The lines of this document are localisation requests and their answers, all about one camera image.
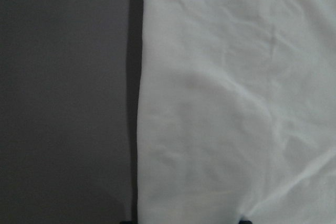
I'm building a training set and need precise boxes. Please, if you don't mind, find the beige long-sleeve graphic shirt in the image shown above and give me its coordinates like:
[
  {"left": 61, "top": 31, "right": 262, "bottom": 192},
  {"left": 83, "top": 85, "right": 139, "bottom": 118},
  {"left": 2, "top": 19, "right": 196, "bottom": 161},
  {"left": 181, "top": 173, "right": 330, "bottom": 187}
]
[{"left": 137, "top": 0, "right": 335, "bottom": 223}]

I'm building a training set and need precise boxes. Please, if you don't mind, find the brown table mat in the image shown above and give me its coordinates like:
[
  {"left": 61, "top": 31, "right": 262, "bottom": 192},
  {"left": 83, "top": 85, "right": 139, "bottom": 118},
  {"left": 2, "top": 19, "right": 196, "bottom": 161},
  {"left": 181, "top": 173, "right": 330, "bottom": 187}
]
[{"left": 1, "top": 0, "right": 143, "bottom": 223}]

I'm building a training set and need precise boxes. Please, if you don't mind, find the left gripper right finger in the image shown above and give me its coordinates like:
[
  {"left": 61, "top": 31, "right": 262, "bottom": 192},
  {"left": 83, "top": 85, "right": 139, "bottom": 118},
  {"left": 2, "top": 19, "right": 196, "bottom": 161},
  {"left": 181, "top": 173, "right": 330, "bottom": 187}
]
[{"left": 239, "top": 218, "right": 253, "bottom": 224}]

